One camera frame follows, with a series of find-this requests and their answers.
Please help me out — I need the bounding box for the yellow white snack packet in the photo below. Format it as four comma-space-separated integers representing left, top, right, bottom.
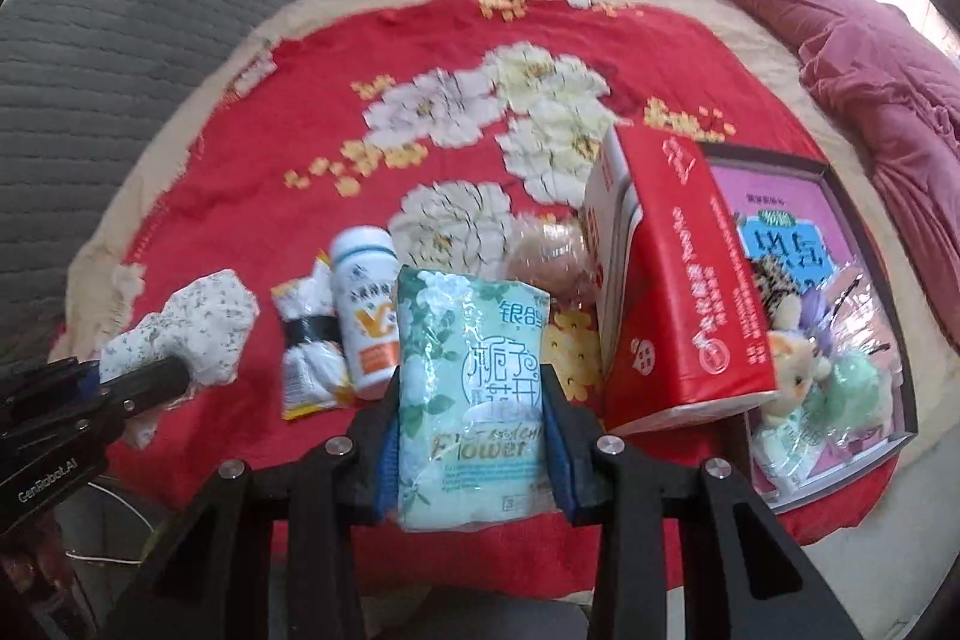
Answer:
272, 253, 355, 420

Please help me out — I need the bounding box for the white vitamin bottle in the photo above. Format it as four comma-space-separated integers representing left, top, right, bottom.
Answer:
331, 226, 400, 401

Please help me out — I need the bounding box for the white plush bunny purple dress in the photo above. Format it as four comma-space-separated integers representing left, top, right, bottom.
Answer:
760, 287, 832, 425

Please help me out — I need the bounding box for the red floral blanket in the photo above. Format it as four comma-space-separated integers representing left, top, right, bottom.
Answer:
104, 0, 898, 600

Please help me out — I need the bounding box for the red tissue box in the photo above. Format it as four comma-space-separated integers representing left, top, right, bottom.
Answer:
581, 125, 778, 435

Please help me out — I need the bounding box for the pink quilted duvet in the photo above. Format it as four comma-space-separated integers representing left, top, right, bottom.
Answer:
732, 0, 958, 339

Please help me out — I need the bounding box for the mint green fluffy ball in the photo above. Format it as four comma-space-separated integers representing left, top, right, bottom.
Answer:
825, 349, 893, 437

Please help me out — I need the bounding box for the beige puff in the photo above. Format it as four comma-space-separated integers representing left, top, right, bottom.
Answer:
503, 214, 596, 307

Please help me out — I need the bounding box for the dark tray with pink book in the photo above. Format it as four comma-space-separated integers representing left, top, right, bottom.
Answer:
704, 145, 919, 513

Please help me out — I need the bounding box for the green floral tissue pack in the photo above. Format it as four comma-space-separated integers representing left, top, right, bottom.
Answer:
397, 266, 555, 533

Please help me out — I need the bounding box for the beige bed sheet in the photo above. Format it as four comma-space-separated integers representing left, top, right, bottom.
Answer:
50, 0, 958, 463

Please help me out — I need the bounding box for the grey quilted headboard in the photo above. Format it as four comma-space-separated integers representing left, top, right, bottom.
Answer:
2, 0, 293, 362

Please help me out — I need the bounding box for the leopard print scrunchie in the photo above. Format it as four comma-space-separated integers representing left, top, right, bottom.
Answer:
750, 255, 802, 317

